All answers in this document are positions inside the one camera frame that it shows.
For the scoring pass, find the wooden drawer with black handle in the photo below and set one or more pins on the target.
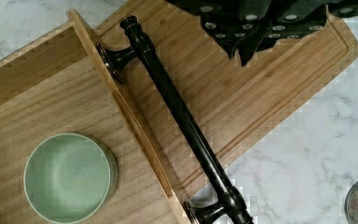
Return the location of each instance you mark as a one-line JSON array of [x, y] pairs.
[[51, 86]]

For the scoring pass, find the bamboo cutting board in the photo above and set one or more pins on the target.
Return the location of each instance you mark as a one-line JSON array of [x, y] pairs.
[[234, 105]]

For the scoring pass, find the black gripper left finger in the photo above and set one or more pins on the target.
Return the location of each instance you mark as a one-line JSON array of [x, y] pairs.
[[237, 26]]

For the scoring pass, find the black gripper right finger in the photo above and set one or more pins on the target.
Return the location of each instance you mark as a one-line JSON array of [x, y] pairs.
[[278, 19]]

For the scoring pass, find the green bowl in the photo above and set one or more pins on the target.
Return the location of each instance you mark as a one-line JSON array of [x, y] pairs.
[[68, 178]]

